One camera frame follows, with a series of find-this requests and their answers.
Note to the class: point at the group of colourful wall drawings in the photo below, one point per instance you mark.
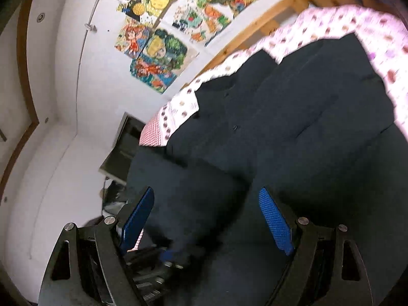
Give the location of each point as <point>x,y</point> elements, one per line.
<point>159,47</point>

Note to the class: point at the white wall pipe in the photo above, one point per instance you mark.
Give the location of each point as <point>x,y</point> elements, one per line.
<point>83,47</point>

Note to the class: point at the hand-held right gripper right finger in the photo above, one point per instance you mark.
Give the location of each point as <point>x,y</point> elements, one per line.
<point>275,221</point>

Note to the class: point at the wooden ceiling trim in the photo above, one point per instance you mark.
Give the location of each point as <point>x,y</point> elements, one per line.
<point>24,70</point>

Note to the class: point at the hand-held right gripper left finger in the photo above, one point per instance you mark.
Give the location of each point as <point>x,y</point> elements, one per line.
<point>137,220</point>

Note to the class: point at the dark navy garment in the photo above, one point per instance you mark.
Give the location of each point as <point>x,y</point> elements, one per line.
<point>287,134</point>

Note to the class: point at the dark grey cabinet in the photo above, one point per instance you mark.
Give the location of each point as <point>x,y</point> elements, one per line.
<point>124,153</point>

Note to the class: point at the apple print bed sheet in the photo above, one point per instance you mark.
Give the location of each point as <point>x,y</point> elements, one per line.
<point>334,22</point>

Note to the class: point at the recessed ceiling light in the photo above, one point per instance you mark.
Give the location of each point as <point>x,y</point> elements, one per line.
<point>40,17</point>

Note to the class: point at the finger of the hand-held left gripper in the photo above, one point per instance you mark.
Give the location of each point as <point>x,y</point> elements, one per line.
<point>172,258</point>

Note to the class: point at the red checkered blanket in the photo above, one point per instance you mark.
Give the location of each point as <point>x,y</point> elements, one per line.
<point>150,134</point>

